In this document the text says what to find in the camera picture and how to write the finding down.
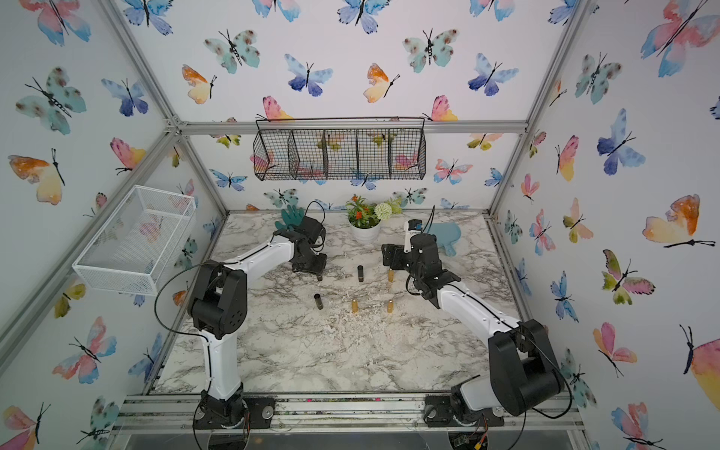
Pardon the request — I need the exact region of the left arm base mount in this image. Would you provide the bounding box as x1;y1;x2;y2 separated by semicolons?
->
192;391;277;431

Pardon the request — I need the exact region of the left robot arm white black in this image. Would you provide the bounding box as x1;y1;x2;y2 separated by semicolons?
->
187;217;327;401

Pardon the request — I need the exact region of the white mesh wall basket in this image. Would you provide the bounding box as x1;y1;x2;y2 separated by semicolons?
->
72;185;196;296

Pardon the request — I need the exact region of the black wire wall basket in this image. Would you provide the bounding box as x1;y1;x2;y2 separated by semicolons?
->
251;116;427;182

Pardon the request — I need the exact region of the green hand-shaped brush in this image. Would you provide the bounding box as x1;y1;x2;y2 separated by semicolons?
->
275;204;305;231

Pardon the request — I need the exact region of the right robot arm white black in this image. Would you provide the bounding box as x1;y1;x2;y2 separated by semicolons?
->
382;234;566;422

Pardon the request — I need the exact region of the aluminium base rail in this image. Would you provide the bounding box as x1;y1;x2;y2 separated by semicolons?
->
112;392;585;435

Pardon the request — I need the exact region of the light blue dustpan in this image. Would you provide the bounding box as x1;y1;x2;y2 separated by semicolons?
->
433;222;461;257

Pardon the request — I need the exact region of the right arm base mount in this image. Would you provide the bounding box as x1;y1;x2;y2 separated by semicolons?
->
422;394;504;429

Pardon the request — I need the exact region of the potted artificial plant white pot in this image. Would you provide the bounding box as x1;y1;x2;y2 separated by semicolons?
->
345;195;402;245

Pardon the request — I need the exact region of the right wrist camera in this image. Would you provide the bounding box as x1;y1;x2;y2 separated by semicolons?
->
404;219;423;253

